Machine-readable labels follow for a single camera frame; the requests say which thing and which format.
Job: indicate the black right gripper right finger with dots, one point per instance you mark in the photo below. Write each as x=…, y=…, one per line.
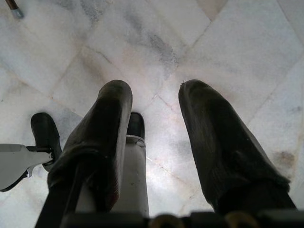
x=221, y=147

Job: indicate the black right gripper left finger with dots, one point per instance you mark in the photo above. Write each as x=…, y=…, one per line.
x=104, y=133

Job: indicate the black robot right foot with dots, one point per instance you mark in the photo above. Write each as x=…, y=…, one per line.
x=136, y=124

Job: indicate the black robot foot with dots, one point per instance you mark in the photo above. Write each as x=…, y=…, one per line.
x=136, y=124
x=44, y=130

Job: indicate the black robot left foot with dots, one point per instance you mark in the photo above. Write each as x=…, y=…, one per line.
x=44, y=130

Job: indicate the grey robot left leg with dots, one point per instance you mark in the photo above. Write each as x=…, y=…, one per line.
x=14, y=161

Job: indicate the brown furniture leg grey cap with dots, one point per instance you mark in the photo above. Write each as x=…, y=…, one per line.
x=16, y=9

